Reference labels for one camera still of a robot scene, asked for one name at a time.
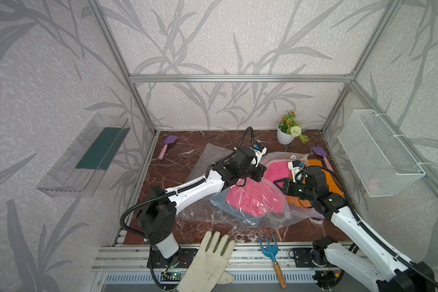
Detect orange trousers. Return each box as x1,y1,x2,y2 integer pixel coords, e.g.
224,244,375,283
286,159,344,209

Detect grey-blue garment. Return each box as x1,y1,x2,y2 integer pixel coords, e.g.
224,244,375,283
209,189,264,228

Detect pink garment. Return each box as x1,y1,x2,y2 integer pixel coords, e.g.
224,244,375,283
226,161,291,217

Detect clear plastic vacuum bag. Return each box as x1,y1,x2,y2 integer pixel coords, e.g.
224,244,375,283
178,152,324,229

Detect lilac trousers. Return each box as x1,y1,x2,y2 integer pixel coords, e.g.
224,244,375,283
310,212,325,220

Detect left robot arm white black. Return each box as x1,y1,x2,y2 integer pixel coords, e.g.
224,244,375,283
137,161,266,259

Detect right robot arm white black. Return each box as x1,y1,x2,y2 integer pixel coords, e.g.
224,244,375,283
281,163,438,292

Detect purple spatula right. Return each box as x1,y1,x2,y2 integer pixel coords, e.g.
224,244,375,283
312,147,333,171

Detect purple spatula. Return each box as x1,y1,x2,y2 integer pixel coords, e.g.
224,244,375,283
312,147,333,171
158,135,178,160

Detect white pot artificial plant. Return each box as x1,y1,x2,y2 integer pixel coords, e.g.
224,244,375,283
277,110,310,146

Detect purple spatula left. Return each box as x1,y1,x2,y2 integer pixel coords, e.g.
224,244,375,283
158,135,178,160

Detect white gardening glove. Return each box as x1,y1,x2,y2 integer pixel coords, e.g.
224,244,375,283
176,231,236,292

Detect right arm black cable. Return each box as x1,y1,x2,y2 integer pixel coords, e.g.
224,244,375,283
302,165,438,292

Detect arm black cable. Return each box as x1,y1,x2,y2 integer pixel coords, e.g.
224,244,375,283
302,165,438,292
119,126,256,291

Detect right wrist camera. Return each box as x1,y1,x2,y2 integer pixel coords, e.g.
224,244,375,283
288,160,305,183

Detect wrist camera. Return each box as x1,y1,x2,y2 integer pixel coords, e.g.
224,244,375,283
288,160,305,183
240,142,267,167

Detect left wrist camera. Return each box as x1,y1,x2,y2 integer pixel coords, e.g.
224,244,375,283
240,142,267,167

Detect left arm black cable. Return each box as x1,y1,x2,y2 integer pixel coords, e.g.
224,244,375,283
119,126,256,291

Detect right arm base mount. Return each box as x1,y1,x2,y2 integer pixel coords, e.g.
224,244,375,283
287,237,341,272

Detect white wire mesh basket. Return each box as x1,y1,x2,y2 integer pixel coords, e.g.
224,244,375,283
338,109,425,197

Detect blue hand rake wooden handle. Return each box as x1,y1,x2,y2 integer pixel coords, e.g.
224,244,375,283
259,235,287,289

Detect aluminium frame rail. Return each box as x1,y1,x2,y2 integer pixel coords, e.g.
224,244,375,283
129,74,352,83

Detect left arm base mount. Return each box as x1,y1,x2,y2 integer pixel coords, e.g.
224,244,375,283
147,248,198,269

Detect clear plastic wall shelf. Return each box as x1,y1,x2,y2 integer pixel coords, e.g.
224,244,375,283
36,113,131,198

